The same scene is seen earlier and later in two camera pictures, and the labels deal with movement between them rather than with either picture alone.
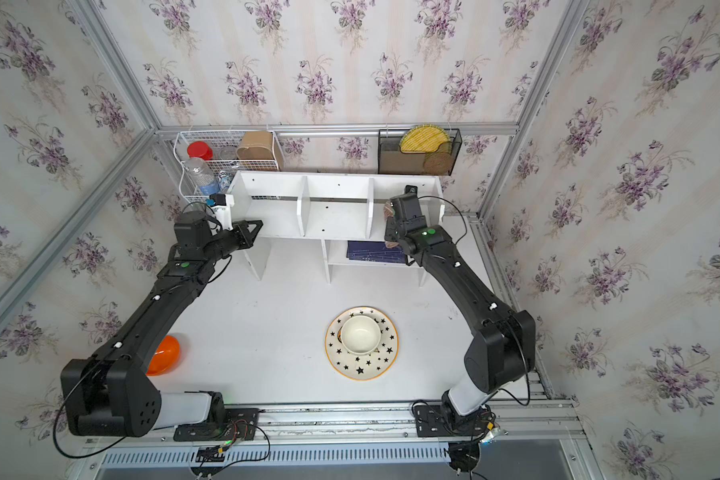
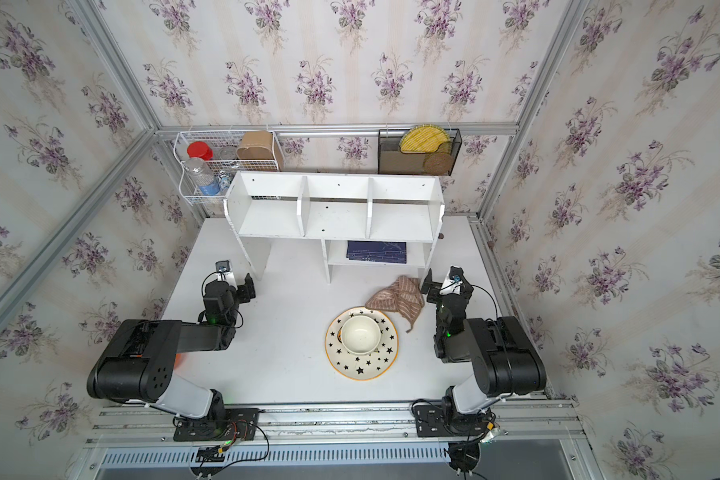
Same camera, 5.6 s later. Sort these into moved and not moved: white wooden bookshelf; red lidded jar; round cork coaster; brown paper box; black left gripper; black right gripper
Moved: black right gripper; black left gripper
Not moved: white wooden bookshelf; round cork coaster; red lidded jar; brown paper box
